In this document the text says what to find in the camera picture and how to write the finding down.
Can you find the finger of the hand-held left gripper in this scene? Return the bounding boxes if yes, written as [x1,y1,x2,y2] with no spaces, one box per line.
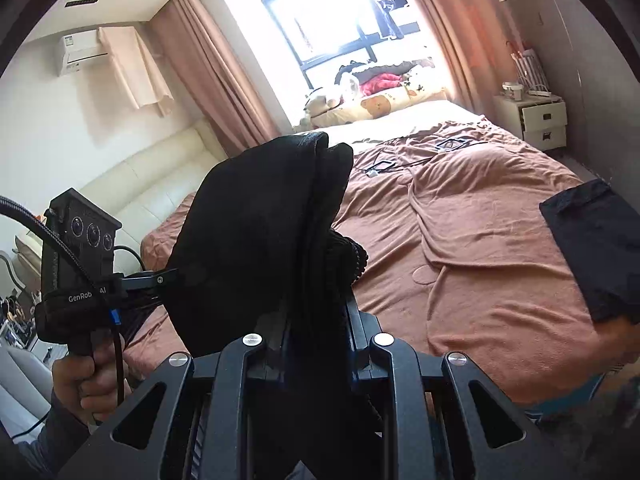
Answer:
[116,268,181,307]

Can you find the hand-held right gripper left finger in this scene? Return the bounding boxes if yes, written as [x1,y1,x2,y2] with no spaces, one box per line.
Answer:
[57,309,297,480]

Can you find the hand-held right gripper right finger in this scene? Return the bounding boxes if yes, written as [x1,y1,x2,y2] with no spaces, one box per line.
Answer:
[347,302,571,480]

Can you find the black pants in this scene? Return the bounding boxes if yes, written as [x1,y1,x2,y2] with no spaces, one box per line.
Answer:
[167,131,373,480]

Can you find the person's left forearm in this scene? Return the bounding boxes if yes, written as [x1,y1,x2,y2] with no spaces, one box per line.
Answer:
[12,400,101,480]

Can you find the person's left hand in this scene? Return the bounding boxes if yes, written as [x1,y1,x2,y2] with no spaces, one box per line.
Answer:
[51,342,132,426]

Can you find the cream padded headboard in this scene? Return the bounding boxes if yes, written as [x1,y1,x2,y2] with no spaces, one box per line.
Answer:
[75,120,227,243]

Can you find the brown blanket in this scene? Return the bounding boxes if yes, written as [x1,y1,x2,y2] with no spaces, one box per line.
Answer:
[122,119,626,406]

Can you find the pink cloth cover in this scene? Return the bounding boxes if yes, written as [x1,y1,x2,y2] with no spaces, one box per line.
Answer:
[97,25,175,119]

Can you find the white air conditioner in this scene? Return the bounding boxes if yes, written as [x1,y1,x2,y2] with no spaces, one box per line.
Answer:
[56,30,109,77]

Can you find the pink curtain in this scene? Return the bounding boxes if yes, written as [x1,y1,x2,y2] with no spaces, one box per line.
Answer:
[150,0,288,157]
[390,0,507,111]

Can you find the folded black garment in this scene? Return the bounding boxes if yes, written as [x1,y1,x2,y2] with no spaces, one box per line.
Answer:
[539,178,640,326]

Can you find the cream pillow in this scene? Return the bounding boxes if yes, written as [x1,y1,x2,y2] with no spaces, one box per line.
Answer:
[294,100,482,147]

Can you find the beige plush toy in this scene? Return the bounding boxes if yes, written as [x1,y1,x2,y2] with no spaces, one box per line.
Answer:
[301,87,344,119]

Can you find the bear print pillow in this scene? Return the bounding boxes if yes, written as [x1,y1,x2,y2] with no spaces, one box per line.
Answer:
[320,85,449,124]

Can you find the red cloth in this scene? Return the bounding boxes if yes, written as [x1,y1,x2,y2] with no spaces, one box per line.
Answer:
[360,74,404,97]

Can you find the black and white plush toy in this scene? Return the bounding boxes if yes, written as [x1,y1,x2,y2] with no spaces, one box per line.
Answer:
[333,62,372,99]

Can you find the white nightstand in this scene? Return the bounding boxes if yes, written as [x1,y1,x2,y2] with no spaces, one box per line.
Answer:
[492,92,569,152]

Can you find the window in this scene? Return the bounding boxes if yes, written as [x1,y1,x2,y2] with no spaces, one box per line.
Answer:
[214,0,437,107]

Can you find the white rack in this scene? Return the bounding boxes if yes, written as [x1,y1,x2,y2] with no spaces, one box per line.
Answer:
[509,42,552,93]

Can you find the hanging dark clothes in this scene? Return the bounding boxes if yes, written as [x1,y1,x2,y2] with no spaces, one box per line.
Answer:
[349,0,407,42]

